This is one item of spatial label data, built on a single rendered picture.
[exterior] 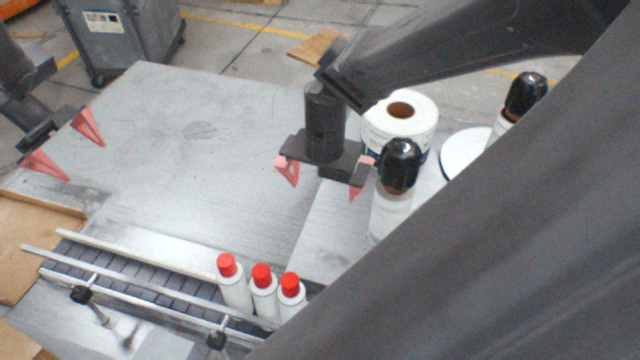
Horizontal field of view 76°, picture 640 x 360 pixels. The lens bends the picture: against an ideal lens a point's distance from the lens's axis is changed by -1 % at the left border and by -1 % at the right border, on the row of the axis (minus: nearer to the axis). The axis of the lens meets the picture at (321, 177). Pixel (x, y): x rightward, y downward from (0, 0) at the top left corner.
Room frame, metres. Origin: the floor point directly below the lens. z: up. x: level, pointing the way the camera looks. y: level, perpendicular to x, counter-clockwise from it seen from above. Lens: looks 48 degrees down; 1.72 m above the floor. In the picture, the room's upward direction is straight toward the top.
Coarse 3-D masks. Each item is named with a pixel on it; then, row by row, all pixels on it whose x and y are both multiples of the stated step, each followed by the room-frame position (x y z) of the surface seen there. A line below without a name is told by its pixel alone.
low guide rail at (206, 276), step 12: (60, 228) 0.57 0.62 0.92; (72, 240) 0.55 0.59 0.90; (84, 240) 0.54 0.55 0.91; (96, 240) 0.54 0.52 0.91; (120, 252) 0.51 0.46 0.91; (132, 252) 0.51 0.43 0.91; (156, 264) 0.48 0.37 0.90; (168, 264) 0.48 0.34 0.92; (180, 264) 0.48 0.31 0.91; (204, 276) 0.45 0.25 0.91
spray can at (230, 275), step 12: (228, 264) 0.38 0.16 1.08; (240, 264) 0.40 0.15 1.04; (216, 276) 0.38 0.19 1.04; (228, 276) 0.37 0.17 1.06; (240, 276) 0.38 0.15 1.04; (228, 288) 0.36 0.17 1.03; (240, 288) 0.37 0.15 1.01; (228, 300) 0.36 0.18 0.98; (240, 300) 0.36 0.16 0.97; (252, 312) 0.38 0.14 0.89
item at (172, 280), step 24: (48, 264) 0.50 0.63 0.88; (96, 264) 0.50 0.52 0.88; (120, 264) 0.50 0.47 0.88; (144, 264) 0.50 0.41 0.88; (120, 288) 0.43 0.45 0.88; (168, 288) 0.44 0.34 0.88; (192, 288) 0.44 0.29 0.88; (216, 288) 0.44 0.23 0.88; (192, 312) 0.38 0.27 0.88; (264, 336) 0.33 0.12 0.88
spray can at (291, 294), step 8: (288, 272) 0.36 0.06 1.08; (288, 280) 0.35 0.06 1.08; (296, 280) 0.35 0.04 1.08; (280, 288) 0.35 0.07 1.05; (288, 288) 0.33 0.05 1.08; (296, 288) 0.34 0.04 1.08; (304, 288) 0.35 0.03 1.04; (280, 296) 0.34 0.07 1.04; (288, 296) 0.33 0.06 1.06; (296, 296) 0.33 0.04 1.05; (304, 296) 0.34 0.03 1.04; (280, 304) 0.33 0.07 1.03; (288, 304) 0.32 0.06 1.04; (296, 304) 0.32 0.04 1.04; (304, 304) 0.34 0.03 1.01; (280, 312) 0.34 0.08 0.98; (288, 312) 0.32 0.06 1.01; (296, 312) 0.32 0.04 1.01
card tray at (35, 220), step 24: (0, 192) 0.74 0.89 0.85; (0, 216) 0.67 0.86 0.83; (24, 216) 0.67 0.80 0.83; (48, 216) 0.67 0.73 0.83; (72, 216) 0.67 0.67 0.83; (0, 240) 0.59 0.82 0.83; (24, 240) 0.59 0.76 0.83; (48, 240) 0.59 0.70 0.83; (0, 264) 0.52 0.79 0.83; (24, 264) 0.52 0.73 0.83; (0, 288) 0.46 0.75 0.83; (24, 288) 0.46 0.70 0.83
